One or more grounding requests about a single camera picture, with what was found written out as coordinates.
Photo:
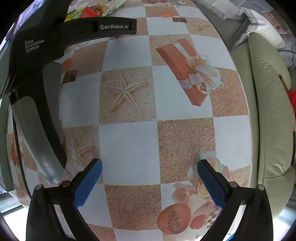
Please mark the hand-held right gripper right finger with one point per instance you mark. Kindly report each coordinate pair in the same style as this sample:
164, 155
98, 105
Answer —
211, 183

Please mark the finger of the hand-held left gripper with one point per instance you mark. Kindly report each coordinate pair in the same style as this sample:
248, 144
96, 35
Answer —
104, 26

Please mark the pile of assorted snack packets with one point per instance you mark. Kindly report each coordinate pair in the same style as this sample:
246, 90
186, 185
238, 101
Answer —
92, 10

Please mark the printed checkered tablecloth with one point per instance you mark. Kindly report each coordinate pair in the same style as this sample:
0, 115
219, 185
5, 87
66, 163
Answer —
143, 129

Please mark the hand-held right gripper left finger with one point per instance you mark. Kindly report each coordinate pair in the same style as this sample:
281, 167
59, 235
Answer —
89, 183

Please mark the grey fringed blanket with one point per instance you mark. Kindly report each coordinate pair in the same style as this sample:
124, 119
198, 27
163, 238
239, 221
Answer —
235, 14

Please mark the beige leather sofa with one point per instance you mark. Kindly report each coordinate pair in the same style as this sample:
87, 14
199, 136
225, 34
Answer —
268, 115

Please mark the red cloth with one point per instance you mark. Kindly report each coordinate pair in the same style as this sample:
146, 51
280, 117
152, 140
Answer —
293, 99

